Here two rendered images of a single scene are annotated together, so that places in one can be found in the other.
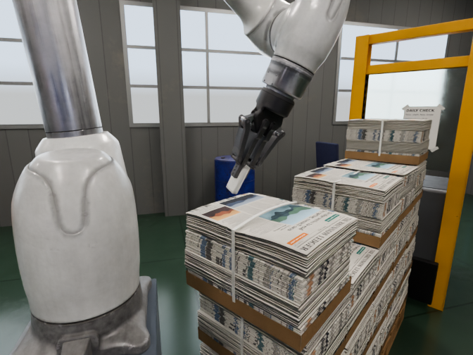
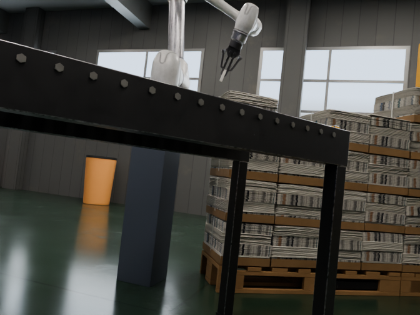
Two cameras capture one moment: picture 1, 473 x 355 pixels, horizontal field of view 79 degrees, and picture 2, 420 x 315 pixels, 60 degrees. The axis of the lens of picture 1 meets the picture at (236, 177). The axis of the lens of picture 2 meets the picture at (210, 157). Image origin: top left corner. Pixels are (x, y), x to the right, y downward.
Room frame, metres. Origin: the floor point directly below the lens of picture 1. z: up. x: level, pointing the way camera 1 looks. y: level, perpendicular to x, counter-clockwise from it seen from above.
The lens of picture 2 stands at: (-1.10, -1.14, 0.60)
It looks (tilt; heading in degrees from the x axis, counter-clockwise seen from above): 3 degrees up; 34
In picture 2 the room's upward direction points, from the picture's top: 6 degrees clockwise
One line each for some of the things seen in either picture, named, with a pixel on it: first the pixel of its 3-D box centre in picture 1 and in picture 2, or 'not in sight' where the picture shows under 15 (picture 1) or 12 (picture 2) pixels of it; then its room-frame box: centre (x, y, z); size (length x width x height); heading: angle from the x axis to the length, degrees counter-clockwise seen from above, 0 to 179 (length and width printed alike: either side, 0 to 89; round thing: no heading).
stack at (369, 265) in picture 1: (324, 321); (304, 215); (1.11, -0.40, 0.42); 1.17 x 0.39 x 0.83; 139
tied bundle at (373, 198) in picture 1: (345, 201); (330, 134); (1.21, -0.48, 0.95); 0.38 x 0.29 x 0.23; 49
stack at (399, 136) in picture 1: (377, 225); (403, 189); (1.66, -0.87, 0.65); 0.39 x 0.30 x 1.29; 49
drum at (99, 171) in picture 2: not in sight; (99, 179); (2.59, 3.34, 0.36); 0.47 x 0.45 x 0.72; 105
